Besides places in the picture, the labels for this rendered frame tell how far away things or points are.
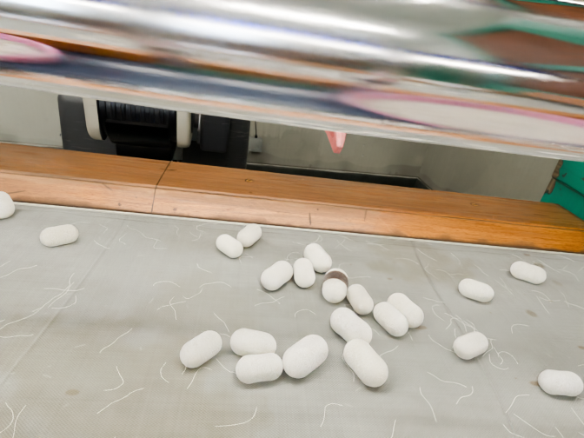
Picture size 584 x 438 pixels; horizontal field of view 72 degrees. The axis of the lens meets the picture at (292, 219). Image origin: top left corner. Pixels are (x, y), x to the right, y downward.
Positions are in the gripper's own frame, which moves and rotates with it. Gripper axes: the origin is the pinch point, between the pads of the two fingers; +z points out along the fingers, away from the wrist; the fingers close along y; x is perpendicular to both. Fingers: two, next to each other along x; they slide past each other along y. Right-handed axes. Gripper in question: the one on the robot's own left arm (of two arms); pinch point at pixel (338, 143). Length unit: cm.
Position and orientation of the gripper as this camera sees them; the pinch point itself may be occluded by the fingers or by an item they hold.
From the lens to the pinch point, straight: 43.8
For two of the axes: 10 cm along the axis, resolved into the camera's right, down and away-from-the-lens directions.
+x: -1.6, 3.4, 9.3
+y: 9.9, 1.0, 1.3
